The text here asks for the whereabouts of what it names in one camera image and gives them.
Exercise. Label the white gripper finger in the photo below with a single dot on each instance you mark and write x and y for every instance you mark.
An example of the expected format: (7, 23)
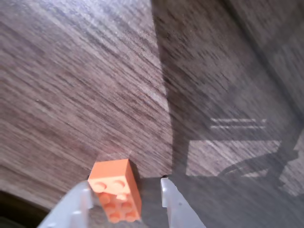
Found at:
(71, 209)
(180, 213)

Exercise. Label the orange lego block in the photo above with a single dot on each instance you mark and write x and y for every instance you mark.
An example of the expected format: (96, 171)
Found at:
(114, 171)

